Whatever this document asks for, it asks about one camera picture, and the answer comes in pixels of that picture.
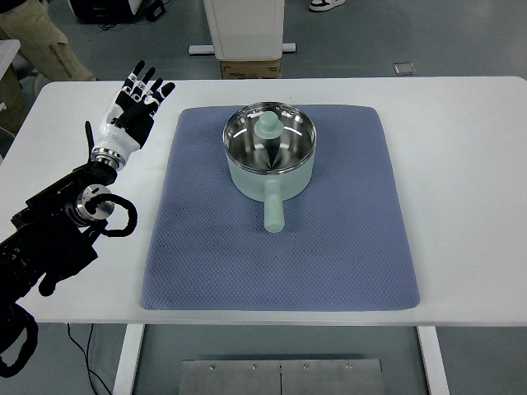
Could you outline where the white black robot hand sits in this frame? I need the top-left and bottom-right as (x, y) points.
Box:
(91, 60), (175, 170)

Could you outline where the green pot with handle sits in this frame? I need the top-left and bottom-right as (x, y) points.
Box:
(222, 100), (318, 235)

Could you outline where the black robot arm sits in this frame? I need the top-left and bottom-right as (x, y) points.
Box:
(1, 161), (138, 378)

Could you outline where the person in khaki trousers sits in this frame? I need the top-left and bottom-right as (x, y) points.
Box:
(1, 0), (96, 135)

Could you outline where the black equipment case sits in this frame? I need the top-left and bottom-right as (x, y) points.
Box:
(68, 0), (168, 25)

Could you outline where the cardboard box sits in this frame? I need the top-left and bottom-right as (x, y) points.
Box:
(220, 58), (282, 80)

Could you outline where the white side table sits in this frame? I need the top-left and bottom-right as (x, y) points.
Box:
(0, 39), (21, 79)

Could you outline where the black white sneaker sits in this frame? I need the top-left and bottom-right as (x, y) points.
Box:
(309, 0), (346, 12)

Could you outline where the blue textured mat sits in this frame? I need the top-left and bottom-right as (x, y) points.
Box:
(141, 105), (420, 312)

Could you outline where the grey floor socket plate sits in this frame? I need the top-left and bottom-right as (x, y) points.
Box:
(393, 62), (417, 77)

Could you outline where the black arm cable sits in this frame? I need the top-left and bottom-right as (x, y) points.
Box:
(84, 120), (139, 239)

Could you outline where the white pedestal cabinet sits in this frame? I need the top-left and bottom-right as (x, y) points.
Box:
(189, 0), (296, 61)

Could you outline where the black floor cable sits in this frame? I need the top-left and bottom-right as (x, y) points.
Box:
(66, 323), (113, 395)

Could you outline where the metal base plate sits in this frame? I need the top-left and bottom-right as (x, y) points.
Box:
(179, 359), (385, 394)

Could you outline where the white table frame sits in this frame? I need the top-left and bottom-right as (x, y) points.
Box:
(112, 323), (450, 394)

